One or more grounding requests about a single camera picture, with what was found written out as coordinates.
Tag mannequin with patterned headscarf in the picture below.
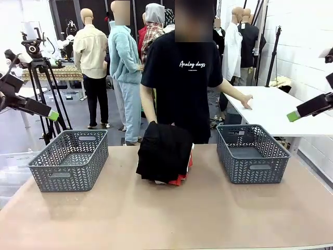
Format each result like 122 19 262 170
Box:
163 8 175 34

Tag black camera tripod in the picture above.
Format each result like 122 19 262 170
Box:
22 57 73 146

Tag mannequin in red top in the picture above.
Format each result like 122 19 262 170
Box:
137 12 148 59

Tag mannequin in black shirt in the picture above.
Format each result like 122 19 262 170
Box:
239 8 267 86

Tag white panel light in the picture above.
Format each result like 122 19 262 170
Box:
20 20 44 40

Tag person's right forearm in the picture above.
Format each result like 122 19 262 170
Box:
139 85 158 124

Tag person's left hand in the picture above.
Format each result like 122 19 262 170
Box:
240 94 253 110

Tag mannequin in white shirt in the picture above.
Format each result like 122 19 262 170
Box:
221 6 244 85

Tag white right wrist clamp mount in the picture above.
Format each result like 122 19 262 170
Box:
318 47 333 64

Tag mannequin in hooded plaid shirt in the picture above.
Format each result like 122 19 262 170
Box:
140 3 166 65

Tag orange shirt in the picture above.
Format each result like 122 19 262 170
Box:
168 151 194 187

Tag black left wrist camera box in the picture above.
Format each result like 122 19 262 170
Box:
0 73 24 92

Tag black garment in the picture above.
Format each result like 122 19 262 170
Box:
136 121 194 183

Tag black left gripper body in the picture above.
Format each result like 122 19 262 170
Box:
0 94 30 113

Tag white table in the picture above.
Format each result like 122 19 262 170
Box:
223 85 333 157
0 87 49 130

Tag table with patterned cloth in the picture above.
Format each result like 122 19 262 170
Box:
21 66 84 82

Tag grey plastic lattice basket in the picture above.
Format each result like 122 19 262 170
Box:
28 129 109 193
216 124 291 185

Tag beige cloth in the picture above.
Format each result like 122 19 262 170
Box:
268 77 292 94

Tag mannequin in cream jacket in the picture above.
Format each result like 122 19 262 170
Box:
72 8 110 130

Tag mannequin in light-blue fleece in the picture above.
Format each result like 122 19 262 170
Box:
107 0 144 146

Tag black camera head rig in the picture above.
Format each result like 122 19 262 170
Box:
20 27 47 60

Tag white wrist clamp mount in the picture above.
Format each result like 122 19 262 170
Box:
4 48 34 66
318 47 333 64

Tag person in black t-shirt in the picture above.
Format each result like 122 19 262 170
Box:
140 0 224 144

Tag black light stand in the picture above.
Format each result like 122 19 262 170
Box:
264 25 284 88

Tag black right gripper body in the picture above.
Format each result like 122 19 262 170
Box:
311 91 333 117

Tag person's left forearm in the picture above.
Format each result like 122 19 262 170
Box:
215 79 245 104

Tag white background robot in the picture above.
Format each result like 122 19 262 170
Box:
56 34 76 57

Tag clear plastic storage bin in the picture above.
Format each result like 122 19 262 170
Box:
0 150 41 209

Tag white left wrist clamp mount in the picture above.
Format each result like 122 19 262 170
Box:
4 48 34 66

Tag leaning black poles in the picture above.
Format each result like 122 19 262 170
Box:
252 0 270 86

